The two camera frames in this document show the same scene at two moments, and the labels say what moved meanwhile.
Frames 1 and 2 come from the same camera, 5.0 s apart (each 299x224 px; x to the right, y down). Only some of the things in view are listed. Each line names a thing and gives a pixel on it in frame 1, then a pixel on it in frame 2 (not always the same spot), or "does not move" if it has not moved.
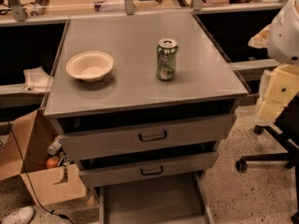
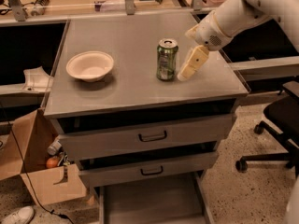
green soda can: [167, 50] does not move
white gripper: [285, 36] to [207, 32]
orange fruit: [51, 162] does not move
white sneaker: [21, 216] does not move
